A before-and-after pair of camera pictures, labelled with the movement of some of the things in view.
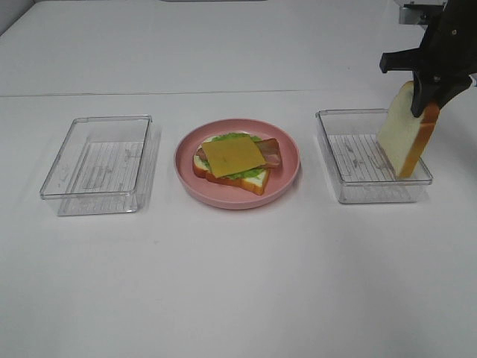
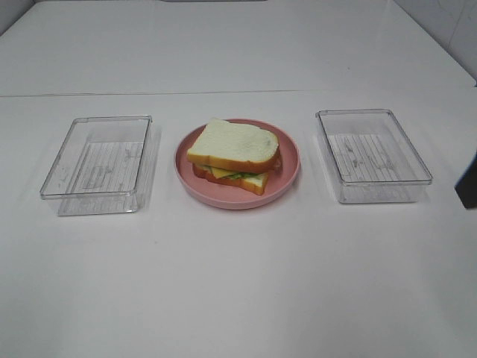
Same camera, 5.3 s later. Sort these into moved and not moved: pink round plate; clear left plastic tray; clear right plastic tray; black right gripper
Moved: black right gripper
Not moved: clear right plastic tray; clear left plastic tray; pink round plate
